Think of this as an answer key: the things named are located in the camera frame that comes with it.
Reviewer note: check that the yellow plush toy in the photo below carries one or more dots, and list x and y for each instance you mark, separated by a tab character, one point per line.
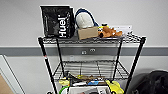
115	88

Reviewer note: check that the pale yellow toy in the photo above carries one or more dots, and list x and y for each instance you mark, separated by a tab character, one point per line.
64	82

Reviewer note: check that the small white wall label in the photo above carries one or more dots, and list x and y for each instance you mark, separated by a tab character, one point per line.
83	52

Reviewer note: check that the green and white bowl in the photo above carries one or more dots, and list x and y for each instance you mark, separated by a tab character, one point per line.
63	90

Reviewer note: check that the orange plush toy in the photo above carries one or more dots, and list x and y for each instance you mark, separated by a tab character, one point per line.
108	32

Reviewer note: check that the blue plush toy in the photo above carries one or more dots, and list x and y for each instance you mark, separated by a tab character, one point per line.
95	83

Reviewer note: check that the white wall socket plate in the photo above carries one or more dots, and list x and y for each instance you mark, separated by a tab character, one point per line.
92	50

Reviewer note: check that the black bag with white print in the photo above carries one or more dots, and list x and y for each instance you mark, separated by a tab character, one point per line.
55	21

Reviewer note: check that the long grey wall band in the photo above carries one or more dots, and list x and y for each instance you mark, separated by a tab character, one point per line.
20	50

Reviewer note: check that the black office chair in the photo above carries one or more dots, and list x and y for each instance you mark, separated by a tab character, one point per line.
153	81

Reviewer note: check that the white door frame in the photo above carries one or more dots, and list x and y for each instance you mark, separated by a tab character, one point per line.
12	80

